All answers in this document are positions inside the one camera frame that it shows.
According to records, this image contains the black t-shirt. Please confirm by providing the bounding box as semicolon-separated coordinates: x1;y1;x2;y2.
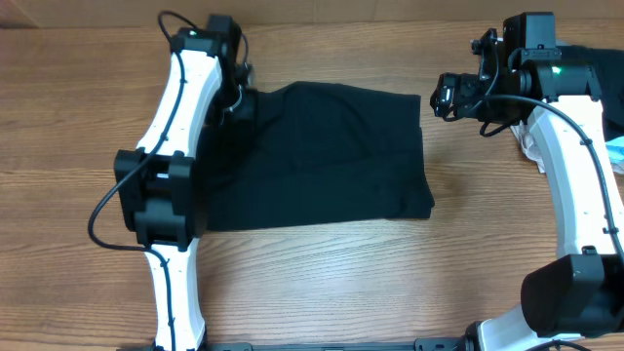
205;82;435;231

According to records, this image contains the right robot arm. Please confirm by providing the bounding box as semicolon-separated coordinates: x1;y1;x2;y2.
415;12;623;350

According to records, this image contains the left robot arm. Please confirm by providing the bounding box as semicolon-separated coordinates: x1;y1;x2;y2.
114;15;257;350

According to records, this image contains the light blue folded garment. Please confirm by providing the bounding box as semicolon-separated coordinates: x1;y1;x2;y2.
605;136;624;175

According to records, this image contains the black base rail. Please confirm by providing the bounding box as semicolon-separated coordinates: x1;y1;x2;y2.
116;335;488;351

